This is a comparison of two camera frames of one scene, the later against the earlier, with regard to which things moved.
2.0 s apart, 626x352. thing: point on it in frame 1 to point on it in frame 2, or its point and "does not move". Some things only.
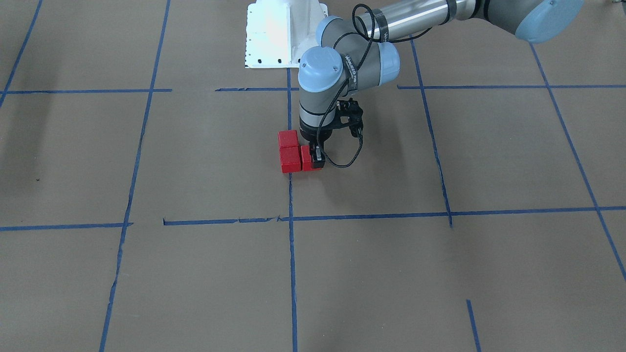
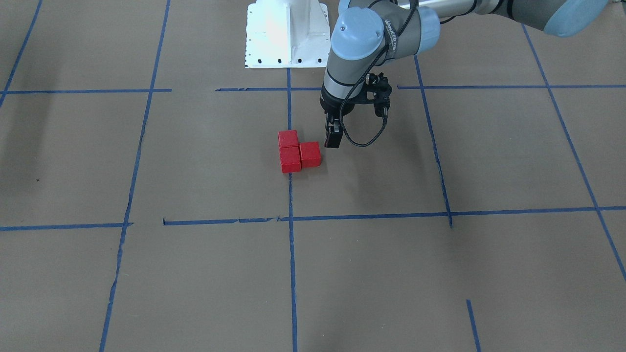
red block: x=306 y=160 does not move
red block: x=290 y=159 does not move
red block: x=287 y=138 does not move
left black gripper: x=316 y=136 to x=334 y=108
